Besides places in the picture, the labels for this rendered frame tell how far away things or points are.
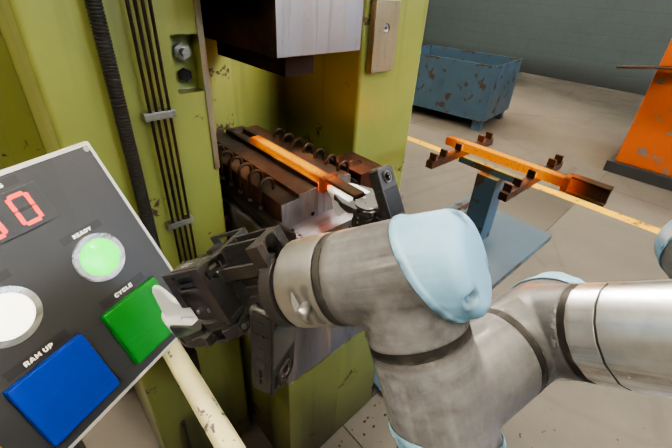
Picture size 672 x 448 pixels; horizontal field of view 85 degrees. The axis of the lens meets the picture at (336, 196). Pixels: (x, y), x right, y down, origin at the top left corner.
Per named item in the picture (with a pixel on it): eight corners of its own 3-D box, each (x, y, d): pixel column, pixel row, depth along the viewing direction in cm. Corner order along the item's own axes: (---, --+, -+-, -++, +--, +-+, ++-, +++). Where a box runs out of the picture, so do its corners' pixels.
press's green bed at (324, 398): (371, 399, 142) (384, 314, 119) (290, 474, 120) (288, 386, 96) (286, 313, 178) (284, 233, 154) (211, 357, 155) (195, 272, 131)
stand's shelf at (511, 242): (550, 240, 116) (552, 235, 115) (482, 298, 93) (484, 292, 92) (466, 200, 136) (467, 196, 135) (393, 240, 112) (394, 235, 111)
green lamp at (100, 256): (129, 269, 45) (121, 241, 43) (86, 286, 43) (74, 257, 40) (121, 256, 47) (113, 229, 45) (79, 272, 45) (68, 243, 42)
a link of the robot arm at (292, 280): (371, 284, 34) (337, 354, 28) (331, 289, 37) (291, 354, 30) (337, 215, 32) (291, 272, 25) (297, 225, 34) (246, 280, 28)
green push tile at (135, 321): (185, 320, 50) (154, 276, 48) (140, 365, 44) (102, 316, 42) (177, 321, 51) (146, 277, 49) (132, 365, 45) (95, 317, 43)
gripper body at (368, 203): (344, 233, 78) (388, 263, 70) (347, 198, 73) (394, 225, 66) (369, 221, 82) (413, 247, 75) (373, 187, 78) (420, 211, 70)
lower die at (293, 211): (348, 201, 92) (351, 171, 88) (282, 230, 80) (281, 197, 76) (258, 148, 118) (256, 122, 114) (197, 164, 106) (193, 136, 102)
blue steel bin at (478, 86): (505, 117, 469) (522, 58, 433) (480, 132, 415) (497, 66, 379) (422, 97, 536) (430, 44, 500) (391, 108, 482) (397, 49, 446)
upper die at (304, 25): (360, 50, 74) (364, -4, 69) (276, 58, 62) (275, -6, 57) (250, 26, 100) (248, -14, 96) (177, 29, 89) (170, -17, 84)
